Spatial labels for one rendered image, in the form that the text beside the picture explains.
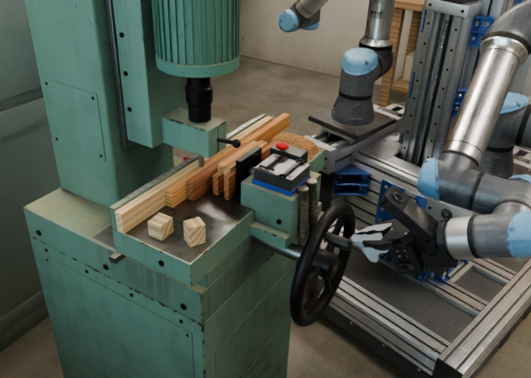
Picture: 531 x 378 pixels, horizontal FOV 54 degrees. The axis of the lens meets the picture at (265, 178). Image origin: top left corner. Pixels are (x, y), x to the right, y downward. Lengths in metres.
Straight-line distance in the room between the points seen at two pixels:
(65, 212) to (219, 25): 0.64
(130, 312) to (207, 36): 0.68
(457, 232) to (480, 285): 1.27
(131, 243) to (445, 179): 0.64
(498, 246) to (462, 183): 0.15
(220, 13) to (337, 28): 3.67
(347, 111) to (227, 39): 0.83
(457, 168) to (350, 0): 3.65
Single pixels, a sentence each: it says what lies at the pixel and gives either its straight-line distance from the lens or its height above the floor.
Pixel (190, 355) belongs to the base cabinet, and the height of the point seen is 0.59.
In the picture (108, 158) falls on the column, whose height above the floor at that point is 0.96.
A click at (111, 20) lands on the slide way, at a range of 1.18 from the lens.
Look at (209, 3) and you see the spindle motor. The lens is 1.03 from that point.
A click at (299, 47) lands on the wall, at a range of 4.88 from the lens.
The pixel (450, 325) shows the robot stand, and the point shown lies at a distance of 2.01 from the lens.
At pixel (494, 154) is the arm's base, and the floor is 0.90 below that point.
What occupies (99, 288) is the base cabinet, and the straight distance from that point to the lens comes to 1.38.
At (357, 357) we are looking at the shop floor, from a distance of 2.10.
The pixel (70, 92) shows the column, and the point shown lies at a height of 1.10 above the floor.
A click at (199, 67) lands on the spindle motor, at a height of 1.22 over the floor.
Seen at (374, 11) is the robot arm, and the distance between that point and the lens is 1.87.
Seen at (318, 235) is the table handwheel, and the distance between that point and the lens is 1.05.
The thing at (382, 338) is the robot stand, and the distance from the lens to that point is 1.97.
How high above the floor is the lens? 1.56
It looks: 30 degrees down
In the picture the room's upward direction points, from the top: 2 degrees clockwise
